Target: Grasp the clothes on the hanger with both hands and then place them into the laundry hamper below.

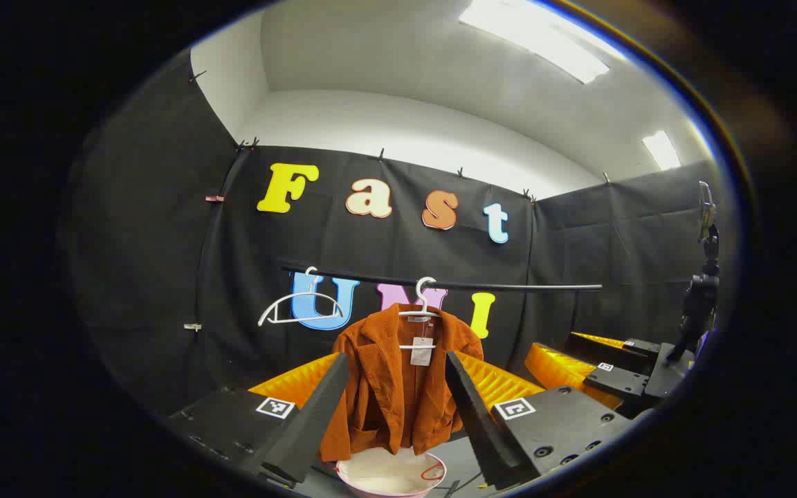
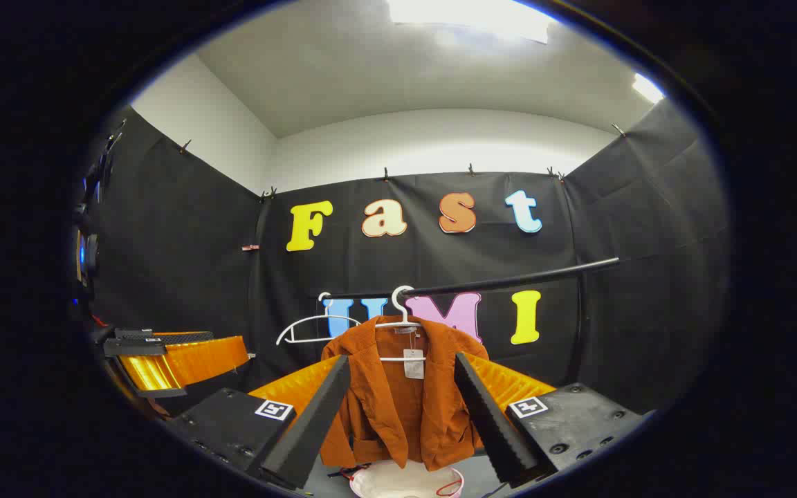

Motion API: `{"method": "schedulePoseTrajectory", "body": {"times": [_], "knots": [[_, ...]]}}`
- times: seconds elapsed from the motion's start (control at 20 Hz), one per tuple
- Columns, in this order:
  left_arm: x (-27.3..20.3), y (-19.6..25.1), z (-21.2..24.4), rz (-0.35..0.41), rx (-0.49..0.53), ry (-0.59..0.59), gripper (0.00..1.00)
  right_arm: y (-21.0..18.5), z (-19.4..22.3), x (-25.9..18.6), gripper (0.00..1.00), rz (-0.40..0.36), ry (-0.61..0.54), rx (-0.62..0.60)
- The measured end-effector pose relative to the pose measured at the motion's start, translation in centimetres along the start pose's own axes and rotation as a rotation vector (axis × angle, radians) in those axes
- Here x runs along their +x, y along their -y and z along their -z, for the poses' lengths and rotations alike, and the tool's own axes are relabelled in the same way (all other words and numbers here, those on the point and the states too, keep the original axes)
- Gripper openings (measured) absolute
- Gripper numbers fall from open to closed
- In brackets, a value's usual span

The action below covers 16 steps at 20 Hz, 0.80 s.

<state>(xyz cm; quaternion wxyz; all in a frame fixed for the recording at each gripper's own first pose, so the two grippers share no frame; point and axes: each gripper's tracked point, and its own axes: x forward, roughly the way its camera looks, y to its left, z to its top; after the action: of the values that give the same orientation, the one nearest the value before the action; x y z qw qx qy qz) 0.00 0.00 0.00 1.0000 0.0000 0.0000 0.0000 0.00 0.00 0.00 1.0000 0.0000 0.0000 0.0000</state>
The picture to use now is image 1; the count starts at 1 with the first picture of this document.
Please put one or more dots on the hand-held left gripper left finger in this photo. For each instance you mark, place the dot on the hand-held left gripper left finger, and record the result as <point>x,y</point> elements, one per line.
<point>315,415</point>

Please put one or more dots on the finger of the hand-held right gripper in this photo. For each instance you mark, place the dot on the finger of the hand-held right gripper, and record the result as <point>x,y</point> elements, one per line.
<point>640,348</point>
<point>620,384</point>

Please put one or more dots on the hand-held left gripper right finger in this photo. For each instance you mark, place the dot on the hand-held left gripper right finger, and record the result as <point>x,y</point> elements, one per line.
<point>481,422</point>

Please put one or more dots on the white laundry hamper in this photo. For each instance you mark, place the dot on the white laundry hamper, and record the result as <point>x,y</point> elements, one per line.
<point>385,477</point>

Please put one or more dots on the white plastic hanger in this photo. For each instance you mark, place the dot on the white plastic hanger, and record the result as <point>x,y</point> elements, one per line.
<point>418,315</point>
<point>312,293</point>

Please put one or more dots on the black tripod stand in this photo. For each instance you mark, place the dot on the black tripod stand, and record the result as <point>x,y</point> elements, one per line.
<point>699,304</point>

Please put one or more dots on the small ceiling light panel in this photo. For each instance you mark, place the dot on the small ceiling light panel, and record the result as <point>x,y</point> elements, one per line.
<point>661,149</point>

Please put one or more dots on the black backdrop cloth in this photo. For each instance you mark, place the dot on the black backdrop cloth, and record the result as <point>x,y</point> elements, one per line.
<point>163,277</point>

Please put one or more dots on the large ceiling light panel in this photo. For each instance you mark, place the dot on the large ceiling light panel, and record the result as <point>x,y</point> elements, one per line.
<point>537,41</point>

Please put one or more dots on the black clothes rail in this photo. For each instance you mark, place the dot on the black clothes rail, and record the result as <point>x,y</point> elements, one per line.
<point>509,285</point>

